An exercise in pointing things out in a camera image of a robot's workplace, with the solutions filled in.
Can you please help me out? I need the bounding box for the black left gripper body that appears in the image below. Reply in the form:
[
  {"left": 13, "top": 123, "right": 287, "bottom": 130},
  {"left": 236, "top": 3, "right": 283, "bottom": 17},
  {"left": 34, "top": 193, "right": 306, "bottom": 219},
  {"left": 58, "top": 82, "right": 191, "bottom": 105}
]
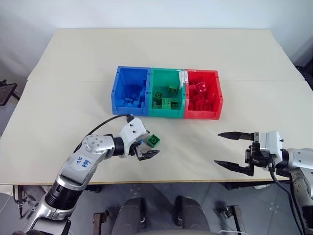
[{"left": 128, "top": 142, "right": 145, "bottom": 159}]

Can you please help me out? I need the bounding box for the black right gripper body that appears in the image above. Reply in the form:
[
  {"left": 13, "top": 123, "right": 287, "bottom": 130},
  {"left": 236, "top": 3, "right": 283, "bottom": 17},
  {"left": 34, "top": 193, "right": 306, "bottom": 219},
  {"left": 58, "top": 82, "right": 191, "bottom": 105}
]
[{"left": 245, "top": 132, "right": 277, "bottom": 172}]

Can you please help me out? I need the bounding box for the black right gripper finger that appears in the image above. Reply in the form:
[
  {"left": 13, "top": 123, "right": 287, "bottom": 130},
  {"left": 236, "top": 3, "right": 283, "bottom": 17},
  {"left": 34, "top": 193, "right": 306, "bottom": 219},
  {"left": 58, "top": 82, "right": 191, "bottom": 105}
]
[
  {"left": 217, "top": 131, "right": 255, "bottom": 142},
  {"left": 213, "top": 160, "right": 254, "bottom": 177}
]

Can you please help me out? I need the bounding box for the red plastic bin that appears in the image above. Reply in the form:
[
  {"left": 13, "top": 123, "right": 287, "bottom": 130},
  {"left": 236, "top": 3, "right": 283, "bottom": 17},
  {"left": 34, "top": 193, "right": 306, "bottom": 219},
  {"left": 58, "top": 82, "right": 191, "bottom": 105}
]
[{"left": 182, "top": 69, "right": 224, "bottom": 121}]

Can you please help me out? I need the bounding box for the blue plastic bin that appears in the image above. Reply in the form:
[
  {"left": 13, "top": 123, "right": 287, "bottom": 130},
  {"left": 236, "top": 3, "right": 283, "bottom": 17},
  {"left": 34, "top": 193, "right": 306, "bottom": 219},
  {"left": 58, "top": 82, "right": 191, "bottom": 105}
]
[{"left": 112, "top": 66, "right": 151, "bottom": 117}]

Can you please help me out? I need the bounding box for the green plastic bin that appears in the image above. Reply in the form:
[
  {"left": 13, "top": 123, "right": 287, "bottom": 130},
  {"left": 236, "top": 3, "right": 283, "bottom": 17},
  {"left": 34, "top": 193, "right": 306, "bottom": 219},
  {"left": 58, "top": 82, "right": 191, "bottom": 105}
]
[{"left": 146, "top": 67, "right": 188, "bottom": 119}]

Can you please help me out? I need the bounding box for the dark rounded shape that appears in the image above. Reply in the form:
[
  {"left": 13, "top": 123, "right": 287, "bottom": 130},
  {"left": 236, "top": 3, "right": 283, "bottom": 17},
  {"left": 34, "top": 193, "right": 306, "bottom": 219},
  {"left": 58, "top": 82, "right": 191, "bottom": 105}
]
[{"left": 116, "top": 196, "right": 145, "bottom": 235}]

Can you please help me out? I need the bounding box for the white paper label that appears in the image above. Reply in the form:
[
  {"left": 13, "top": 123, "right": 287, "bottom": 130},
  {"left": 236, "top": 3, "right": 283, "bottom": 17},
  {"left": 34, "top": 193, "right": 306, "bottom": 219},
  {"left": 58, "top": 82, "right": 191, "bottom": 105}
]
[{"left": 179, "top": 70, "right": 188, "bottom": 88}]

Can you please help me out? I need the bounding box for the black folding stand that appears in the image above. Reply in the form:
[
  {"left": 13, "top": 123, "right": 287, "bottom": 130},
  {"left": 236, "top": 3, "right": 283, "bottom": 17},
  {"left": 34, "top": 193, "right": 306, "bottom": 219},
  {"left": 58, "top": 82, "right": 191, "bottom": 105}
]
[{"left": 0, "top": 79, "right": 21, "bottom": 107}]

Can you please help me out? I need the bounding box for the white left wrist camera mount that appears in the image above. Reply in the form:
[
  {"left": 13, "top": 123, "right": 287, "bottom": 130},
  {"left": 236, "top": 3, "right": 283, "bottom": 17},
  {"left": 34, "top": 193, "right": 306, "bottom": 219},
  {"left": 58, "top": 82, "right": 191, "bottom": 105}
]
[{"left": 119, "top": 117, "right": 150, "bottom": 158}]

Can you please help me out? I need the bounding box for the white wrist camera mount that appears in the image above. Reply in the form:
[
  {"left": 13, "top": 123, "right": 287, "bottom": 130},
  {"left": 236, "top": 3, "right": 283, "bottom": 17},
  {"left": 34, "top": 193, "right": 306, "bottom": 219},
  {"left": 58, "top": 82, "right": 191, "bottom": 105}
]
[
  {"left": 119, "top": 117, "right": 150, "bottom": 158},
  {"left": 259, "top": 130, "right": 285, "bottom": 160}
]

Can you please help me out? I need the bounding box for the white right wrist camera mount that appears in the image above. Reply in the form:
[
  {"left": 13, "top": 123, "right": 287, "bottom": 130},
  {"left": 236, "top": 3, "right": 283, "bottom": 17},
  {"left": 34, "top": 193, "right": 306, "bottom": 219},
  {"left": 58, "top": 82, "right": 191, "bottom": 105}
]
[{"left": 259, "top": 130, "right": 285, "bottom": 160}]

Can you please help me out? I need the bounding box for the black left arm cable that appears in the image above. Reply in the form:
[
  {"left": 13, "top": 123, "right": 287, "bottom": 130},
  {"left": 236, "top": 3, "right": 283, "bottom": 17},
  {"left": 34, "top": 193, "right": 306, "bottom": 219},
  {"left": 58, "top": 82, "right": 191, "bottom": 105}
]
[{"left": 74, "top": 114, "right": 134, "bottom": 150}]

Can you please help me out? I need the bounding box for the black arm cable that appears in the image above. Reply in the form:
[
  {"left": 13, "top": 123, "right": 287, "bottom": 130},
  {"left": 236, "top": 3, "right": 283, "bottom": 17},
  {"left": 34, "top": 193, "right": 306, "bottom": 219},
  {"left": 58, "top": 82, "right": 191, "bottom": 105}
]
[
  {"left": 268, "top": 165, "right": 308, "bottom": 235},
  {"left": 74, "top": 114, "right": 134, "bottom": 150}
]

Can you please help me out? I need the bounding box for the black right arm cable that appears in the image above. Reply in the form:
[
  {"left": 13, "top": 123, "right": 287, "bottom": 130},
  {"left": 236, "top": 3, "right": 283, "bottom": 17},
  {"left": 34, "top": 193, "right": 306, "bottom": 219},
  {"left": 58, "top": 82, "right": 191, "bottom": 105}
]
[{"left": 268, "top": 165, "right": 308, "bottom": 235}]

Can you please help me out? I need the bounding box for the brown metal frame bar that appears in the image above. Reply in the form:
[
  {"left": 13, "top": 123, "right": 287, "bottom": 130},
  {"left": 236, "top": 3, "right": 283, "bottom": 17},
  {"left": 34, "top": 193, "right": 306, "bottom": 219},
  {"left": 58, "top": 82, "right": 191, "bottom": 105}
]
[
  {"left": 226, "top": 205, "right": 247, "bottom": 235},
  {"left": 92, "top": 211, "right": 110, "bottom": 233}
]

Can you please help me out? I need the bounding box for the black hanging strap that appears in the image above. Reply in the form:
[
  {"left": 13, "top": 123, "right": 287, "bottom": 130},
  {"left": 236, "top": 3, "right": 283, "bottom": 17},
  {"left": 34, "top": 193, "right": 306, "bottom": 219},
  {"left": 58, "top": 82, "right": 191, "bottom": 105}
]
[{"left": 12, "top": 185, "right": 28, "bottom": 219}]

